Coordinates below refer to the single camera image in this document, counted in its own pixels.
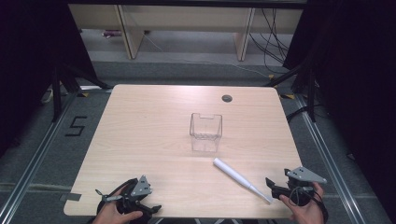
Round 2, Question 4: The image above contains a person's left hand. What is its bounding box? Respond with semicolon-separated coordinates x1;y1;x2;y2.
92;189;144;224

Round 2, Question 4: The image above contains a bundle of black cables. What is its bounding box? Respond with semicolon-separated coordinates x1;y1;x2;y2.
248;8;291;75

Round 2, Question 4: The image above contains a person's right hand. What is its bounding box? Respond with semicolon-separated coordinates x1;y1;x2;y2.
278;182;327;224

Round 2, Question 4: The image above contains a pink item under furniture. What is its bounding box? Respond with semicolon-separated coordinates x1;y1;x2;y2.
102;29;123;39

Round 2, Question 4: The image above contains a black curtain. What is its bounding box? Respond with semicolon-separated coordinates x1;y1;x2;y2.
0;0;98;158
282;0;396;217

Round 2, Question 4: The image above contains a black metal stand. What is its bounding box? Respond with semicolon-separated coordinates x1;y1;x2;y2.
50;62;114;123
263;55;318;123

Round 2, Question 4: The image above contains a white plastic tube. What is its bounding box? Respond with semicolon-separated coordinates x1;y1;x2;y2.
212;157;275;205

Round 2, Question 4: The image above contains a black floor cable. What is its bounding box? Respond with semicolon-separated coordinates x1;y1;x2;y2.
285;105;325;123

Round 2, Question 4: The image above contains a beige wooden furniture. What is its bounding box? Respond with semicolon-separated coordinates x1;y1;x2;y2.
68;4;304;62

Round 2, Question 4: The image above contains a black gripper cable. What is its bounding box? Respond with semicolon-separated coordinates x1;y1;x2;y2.
312;189;330;222

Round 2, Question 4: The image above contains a clear plastic container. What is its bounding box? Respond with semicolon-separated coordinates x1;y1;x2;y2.
189;112;224;153

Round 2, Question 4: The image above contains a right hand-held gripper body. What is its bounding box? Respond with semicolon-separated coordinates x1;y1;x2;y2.
284;166;328;207

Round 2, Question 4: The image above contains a metal floor rail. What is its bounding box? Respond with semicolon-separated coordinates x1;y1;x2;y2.
0;92;78;224
294;94;366;224

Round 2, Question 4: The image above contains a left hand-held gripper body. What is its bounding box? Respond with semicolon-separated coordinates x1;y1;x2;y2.
94;175;153;215

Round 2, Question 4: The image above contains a grey tape strip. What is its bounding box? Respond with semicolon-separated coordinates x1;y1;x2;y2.
59;192;83;203

